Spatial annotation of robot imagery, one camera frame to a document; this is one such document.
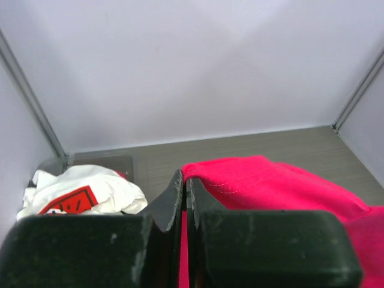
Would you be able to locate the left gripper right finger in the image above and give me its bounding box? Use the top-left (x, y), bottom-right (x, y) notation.
top-left (186, 178), bottom-right (363, 287)

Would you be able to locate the white t shirt red print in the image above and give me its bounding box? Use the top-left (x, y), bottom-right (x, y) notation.
top-left (16, 164), bottom-right (148, 221)

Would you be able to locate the right aluminium frame post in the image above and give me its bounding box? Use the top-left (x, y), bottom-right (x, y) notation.
top-left (331, 47), bottom-right (383, 133)

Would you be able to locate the clear plastic bin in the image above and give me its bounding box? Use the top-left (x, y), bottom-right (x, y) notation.
top-left (38, 151), bottom-right (134, 181)

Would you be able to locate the pink t shirt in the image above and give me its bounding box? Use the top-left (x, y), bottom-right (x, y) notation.
top-left (182, 155), bottom-right (383, 287)

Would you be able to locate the aluminium frame post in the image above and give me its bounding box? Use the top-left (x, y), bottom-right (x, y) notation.
top-left (331, 47), bottom-right (383, 133)
top-left (1, 31), bottom-right (68, 166)

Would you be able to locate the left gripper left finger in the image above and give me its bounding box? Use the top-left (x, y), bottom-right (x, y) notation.
top-left (1, 170), bottom-right (183, 287)

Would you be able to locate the left aluminium frame post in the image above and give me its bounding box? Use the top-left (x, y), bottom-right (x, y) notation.
top-left (1, 31), bottom-right (68, 166)

